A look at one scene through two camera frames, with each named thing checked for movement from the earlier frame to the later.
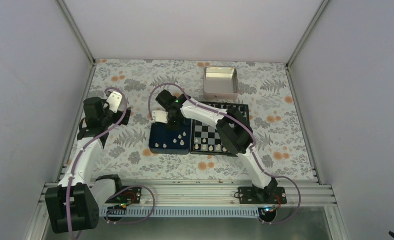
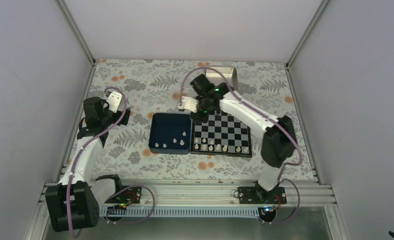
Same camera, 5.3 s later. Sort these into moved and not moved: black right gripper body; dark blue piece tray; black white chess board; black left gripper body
Moved: black right gripper body
Not moved: black left gripper body; dark blue piece tray; black white chess board
